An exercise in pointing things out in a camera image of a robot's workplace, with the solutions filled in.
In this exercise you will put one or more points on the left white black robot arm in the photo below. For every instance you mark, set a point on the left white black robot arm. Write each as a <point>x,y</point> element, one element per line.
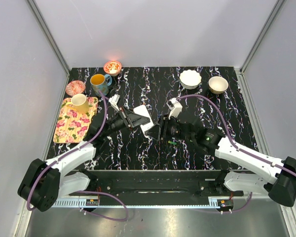
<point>45,181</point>

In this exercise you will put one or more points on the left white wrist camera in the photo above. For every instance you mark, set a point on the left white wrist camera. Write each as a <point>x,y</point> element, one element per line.
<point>114,100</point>

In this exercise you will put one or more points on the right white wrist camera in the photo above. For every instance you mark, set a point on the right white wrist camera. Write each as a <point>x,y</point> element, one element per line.
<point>175,108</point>

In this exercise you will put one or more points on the white remote control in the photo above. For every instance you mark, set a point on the white remote control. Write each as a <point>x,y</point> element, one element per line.
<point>143,111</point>

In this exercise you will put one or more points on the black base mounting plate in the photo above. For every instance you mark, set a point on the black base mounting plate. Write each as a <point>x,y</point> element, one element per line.
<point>203,183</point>

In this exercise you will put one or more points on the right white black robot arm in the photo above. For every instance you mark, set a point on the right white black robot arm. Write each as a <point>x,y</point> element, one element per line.
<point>268,175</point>

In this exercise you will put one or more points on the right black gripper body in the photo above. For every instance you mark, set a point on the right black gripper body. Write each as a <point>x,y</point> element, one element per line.
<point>172,129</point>

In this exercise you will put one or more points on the floral pink tray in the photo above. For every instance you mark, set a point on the floral pink tray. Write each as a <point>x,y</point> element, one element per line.
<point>71,126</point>

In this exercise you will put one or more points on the white slotted cable duct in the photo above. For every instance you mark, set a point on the white slotted cable duct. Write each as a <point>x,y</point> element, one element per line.
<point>84,202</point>

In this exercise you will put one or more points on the red patterned saucer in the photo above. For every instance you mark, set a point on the red patterned saucer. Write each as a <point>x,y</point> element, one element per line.
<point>75,87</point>

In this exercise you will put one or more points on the blue mug yellow inside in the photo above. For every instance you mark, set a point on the blue mug yellow inside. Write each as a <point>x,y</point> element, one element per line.
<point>101,83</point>

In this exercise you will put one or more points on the red patterned small bowl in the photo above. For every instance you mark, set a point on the red patterned small bowl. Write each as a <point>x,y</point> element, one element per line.
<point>113,68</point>

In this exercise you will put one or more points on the beige round bowl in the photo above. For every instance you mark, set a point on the beige round bowl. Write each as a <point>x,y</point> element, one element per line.
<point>218,85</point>

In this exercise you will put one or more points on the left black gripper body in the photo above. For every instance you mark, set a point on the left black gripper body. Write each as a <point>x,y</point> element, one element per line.
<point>124,117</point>

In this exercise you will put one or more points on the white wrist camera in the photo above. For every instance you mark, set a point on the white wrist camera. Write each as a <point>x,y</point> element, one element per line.
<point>114,100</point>
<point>175,108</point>

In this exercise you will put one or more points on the white scalloped bowl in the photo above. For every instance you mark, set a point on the white scalloped bowl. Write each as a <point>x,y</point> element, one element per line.
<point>190,79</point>

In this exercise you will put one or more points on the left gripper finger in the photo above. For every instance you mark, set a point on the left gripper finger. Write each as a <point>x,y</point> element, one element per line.
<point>129,113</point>
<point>138,121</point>

